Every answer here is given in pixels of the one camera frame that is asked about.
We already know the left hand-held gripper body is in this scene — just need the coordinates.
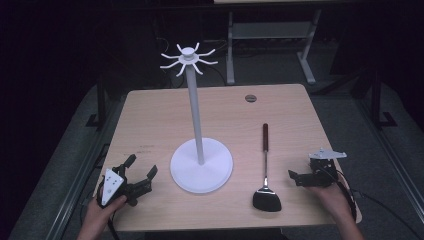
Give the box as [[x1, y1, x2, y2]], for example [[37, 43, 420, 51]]
[[100, 162, 154, 208]]

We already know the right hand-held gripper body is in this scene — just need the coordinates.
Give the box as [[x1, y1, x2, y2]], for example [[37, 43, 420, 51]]
[[294, 147, 348, 188]]

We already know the black spatula with brown handle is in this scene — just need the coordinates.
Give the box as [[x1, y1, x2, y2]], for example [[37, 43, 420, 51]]
[[252, 122, 283, 213]]

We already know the white hook rack stand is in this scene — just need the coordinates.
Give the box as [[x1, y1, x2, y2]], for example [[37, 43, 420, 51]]
[[159, 42, 234, 195]]

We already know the person's left hand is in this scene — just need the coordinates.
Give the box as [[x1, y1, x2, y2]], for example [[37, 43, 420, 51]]
[[84, 194, 128, 229]]

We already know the black metal stand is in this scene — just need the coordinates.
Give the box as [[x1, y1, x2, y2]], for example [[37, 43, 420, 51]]
[[366, 66, 398, 129], [85, 75, 109, 129]]

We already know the grey metal floor rail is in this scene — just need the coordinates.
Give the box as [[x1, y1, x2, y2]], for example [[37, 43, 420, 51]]
[[43, 99, 128, 240], [353, 96, 424, 214]]

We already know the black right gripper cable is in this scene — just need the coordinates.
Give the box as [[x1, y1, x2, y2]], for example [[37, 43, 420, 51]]
[[334, 169, 422, 240]]

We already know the white metal desk frame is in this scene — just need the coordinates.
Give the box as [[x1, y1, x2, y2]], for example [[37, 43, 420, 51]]
[[225, 9, 323, 86]]

